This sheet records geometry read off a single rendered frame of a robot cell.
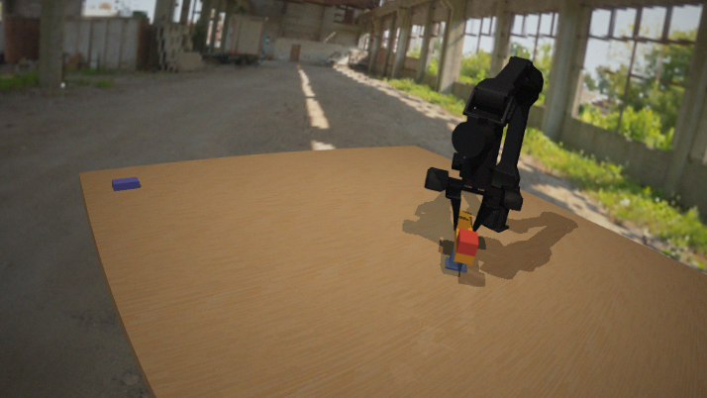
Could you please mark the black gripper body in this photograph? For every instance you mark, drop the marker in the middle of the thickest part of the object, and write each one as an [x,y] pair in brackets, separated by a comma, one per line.
[478,174]

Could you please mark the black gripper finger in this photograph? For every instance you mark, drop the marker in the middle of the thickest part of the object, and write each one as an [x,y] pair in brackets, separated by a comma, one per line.
[484,211]
[455,201]

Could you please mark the blue rectangular block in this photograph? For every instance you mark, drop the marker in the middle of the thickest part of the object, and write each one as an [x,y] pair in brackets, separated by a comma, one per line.
[125,183]

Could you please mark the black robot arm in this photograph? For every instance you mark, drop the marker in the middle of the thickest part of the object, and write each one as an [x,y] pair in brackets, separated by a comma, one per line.
[508,97]

